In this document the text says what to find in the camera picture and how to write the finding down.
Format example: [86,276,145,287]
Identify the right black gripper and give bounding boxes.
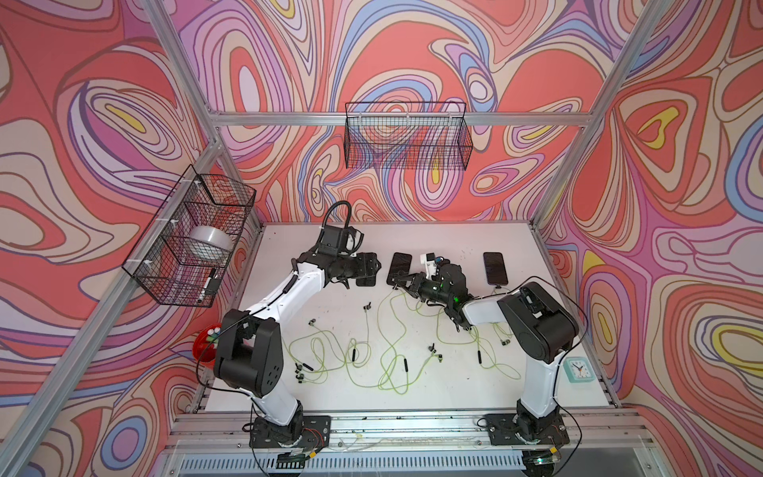
[393,272,452,306]

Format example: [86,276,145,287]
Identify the blue phone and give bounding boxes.
[483,252,509,287]

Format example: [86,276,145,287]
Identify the black phone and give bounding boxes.
[385,252,412,286]

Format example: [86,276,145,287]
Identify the green earphones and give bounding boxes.
[375,290,439,396]
[285,319,347,385]
[343,302,397,391]
[411,303,523,382]
[492,285,514,346]

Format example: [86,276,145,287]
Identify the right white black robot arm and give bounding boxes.
[389,262,579,421]

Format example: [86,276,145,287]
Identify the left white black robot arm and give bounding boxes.
[214,225,381,427]

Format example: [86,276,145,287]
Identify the black marker in basket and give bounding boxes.
[200,268,219,300]

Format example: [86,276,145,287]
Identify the white tape roll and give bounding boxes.
[189,226,234,256]

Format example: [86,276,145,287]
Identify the small teal alarm clock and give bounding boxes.
[564,357,597,384]

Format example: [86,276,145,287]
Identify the red cup with markers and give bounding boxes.
[192,324,222,366]

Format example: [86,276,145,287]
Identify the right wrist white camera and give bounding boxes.
[419,252,445,279]

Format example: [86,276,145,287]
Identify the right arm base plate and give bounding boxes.
[480,409,570,447]

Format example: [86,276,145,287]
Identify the back black wire basket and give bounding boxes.
[344,99,473,171]

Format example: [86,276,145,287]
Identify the black wire basket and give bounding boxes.
[344,99,473,171]
[122,166,256,308]

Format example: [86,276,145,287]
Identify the left black wire basket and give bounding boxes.
[122,166,256,308]

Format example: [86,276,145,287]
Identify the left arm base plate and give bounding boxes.
[242,415,332,450]

